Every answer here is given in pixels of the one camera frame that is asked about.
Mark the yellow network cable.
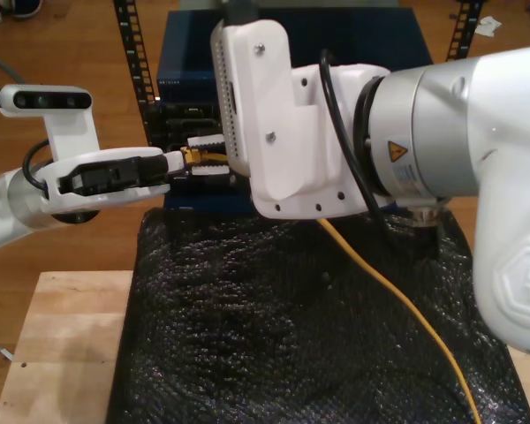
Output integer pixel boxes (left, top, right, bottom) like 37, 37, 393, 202
181, 147, 481, 424

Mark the black rack server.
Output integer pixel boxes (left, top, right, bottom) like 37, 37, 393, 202
144, 101, 224, 149

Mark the white crumpled paper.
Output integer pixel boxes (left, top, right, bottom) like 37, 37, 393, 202
475, 16, 504, 39

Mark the black bubble wrap mat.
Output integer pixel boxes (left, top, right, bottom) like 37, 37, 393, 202
104, 205, 530, 424

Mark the blue rack base plate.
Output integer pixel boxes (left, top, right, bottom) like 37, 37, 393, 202
163, 189, 260, 213

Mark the blue network switch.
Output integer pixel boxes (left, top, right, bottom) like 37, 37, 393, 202
155, 8, 434, 105

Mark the black perforated rack post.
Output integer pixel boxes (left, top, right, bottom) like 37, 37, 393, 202
112, 0, 167, 149
443, 0, 485, 63

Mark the dark arm cable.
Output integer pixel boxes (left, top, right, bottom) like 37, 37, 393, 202
0, 52, 57, 200

